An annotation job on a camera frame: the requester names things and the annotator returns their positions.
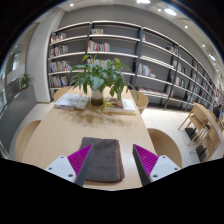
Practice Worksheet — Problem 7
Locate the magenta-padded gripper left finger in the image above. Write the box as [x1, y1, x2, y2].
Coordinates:
[44, 144, 95, 187]

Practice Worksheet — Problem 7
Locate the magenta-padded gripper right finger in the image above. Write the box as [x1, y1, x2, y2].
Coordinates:
[132, 143, 182, 187]

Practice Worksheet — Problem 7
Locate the zigzag striped grey-backed towel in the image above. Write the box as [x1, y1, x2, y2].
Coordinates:
[78, 136, 126, 184]

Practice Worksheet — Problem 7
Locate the round-backed light wood chair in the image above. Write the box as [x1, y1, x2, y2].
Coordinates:
[14, 119, 42, 162]
[53, 85, 73, 102]
[146, 127, 184, 170]
[129, 89, 150, 115]

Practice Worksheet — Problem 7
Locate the white cover book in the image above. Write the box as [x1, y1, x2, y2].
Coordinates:
[53, 93, 91, 111]

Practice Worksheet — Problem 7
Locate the yellow cover book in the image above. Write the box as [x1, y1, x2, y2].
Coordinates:
[102, 96, 138, 116]

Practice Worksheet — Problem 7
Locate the green potted plant white pot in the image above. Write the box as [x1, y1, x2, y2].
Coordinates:
[69, 54, 140, 107]

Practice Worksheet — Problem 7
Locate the small leafy floor plant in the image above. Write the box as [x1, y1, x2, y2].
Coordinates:
[19, 73, 35, 90]

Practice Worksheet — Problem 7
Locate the grey bookshelf unit with books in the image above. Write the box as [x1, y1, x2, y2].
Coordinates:
[47, 20, 223, 111]

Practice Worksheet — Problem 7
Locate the group of ceiling lights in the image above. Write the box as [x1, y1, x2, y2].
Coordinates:
[68, 0, 218, 63]

